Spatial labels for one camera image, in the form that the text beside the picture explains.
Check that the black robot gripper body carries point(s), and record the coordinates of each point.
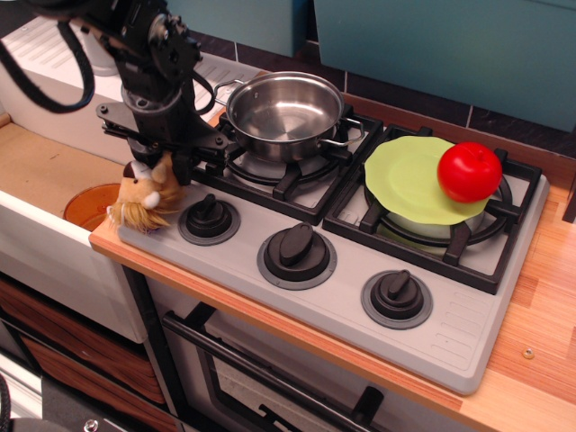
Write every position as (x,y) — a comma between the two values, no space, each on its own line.
(168,126)

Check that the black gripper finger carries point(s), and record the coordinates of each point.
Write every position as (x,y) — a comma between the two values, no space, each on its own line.
(145,162)
(182,165)

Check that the stuffed lion toy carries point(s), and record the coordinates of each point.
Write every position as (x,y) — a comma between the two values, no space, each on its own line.
(147,195)

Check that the red plastic apple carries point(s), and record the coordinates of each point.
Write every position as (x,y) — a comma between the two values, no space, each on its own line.
(469,172)

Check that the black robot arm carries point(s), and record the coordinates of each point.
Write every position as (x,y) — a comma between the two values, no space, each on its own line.
(155,55)

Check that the black left stove knob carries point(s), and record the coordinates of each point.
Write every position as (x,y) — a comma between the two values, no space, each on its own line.
(209,222)

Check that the black stove knob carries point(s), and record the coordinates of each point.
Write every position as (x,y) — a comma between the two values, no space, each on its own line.
(296,259)
(397,300)
(209,222)

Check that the stainless steel pot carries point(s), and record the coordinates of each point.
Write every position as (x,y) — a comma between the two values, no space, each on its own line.
(287,117)

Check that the black middle stove knob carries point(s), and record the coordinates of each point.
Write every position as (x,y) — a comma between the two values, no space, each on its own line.
(296,259)

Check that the lime green plate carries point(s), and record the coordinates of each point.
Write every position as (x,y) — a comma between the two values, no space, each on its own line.
(402,175)

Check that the grey toy stove top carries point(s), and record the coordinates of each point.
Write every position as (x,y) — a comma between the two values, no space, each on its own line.
(451,348)

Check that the black right stove knob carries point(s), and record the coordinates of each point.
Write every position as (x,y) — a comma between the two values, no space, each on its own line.
(397,300)

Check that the grey toy faucet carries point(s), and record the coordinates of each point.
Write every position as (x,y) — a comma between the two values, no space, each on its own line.
(102,62)

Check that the orange plastic bowl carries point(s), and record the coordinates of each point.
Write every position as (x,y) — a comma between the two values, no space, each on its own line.
(88,209)

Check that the white toy sink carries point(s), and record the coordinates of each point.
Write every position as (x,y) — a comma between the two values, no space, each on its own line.
(46,160)

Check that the black left burner grate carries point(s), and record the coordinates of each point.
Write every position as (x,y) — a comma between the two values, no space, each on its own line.
(302,190)

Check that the black burner grate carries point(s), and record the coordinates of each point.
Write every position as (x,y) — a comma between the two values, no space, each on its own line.
(302,190)
(485,252)

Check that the wooden drawer front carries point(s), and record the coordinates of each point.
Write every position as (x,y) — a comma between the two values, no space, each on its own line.
(86,357)

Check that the black right burner grate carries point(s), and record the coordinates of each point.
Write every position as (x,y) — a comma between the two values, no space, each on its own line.
(485,252)

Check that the teal wall cabinet left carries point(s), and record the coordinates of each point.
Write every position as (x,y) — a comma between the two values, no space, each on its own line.
(278,26)

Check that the teal wall cabinet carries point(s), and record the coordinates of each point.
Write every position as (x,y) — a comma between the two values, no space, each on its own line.
(278,26)
(511,57)

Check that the oven door with handle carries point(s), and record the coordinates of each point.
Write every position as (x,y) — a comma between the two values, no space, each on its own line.
(259,383)

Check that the teal wall cabinet right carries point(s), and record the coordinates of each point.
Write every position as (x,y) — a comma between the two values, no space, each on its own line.
(511,57)

